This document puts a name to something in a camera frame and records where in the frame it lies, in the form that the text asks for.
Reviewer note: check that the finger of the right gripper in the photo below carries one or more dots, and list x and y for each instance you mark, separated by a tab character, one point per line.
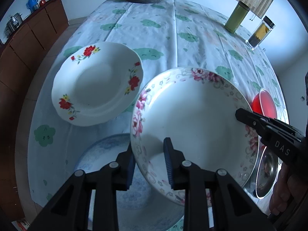
270	128

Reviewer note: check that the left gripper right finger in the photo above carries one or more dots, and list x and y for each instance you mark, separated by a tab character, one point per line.
232	208

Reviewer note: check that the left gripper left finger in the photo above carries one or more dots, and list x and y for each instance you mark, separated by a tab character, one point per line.
69	208

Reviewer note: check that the red plastic bowl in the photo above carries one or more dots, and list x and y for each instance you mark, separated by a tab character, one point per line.
263	104

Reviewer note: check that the stainless steel bowl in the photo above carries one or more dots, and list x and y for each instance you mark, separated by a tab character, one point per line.
264	173

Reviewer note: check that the pink floral rim plate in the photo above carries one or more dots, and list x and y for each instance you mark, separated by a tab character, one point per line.
195	108

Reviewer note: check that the red flower white plate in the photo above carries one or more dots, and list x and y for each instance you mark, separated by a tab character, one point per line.
97	83

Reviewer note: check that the person's right hand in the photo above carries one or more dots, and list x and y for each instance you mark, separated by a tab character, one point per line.
286	187

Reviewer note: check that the blue pattern white plate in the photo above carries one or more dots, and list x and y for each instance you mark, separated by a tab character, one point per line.
140	207

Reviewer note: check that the clear tea bottle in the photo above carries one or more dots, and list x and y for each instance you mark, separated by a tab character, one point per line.
260	33

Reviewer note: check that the green thermos bottle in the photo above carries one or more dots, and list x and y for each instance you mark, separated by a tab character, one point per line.
237	16

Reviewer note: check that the cloud pattern tablecloth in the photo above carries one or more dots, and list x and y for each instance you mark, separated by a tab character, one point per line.
166	35

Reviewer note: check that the brown wooden sideboard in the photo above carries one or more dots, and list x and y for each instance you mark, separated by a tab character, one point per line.
21	56

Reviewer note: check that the steel cooking pot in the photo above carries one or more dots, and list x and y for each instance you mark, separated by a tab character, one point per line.
13	24

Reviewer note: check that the red round ornament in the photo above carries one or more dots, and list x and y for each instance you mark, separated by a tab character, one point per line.
42	2

